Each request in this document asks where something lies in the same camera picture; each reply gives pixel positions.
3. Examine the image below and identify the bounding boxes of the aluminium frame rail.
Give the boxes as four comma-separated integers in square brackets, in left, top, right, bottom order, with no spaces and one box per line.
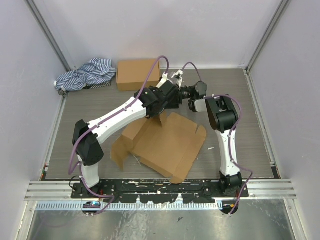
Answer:
[24,180,76,201]

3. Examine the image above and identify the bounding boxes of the brown cardboard blanks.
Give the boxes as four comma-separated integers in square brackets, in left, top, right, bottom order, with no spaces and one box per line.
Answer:
[110,112,207,184]

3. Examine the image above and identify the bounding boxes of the slotted grey cable duct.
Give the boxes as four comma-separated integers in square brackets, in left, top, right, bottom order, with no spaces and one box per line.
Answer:
[35,200,223,211]

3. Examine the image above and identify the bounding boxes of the blue striped crumpled cloth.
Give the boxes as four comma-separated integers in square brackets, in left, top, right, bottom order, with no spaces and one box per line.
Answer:
[53,57,117,95]

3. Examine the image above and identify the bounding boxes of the brown cardboard box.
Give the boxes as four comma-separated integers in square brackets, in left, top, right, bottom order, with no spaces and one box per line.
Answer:
[116,58,156,92]

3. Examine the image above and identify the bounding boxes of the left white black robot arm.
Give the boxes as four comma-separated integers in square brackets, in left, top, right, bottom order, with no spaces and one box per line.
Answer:
[72,81,181,199]

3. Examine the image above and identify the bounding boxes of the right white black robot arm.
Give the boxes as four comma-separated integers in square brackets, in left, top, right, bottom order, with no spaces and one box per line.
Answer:
[179,81,242,198]

